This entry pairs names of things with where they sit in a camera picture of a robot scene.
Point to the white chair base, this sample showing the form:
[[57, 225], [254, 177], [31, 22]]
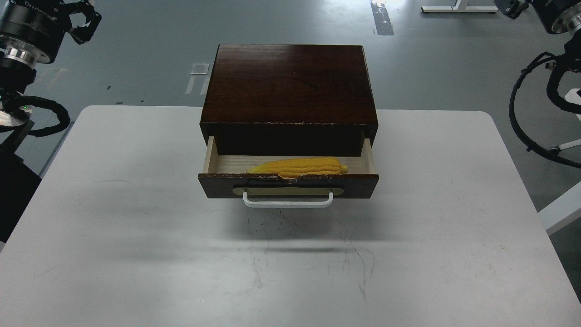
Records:
[[556, 149]]

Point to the white desk leg base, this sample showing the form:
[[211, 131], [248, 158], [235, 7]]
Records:
[[460, 6]]

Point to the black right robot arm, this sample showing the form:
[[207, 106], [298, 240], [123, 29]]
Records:
[[568, 61]]

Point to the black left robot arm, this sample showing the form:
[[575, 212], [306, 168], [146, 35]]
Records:
[[23, 116]]

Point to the yellow corn cob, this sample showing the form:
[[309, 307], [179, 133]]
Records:
[[296, 167]]

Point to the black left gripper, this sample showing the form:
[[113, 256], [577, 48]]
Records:
[[40, 25]]

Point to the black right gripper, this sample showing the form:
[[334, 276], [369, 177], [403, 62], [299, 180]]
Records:
[[556, 16]]

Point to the dark wooden drawer box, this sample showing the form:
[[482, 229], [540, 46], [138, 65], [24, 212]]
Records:
[[290, 99]]

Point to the wooden drawer with white handle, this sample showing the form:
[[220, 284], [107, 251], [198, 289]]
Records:
[[225, 176]]

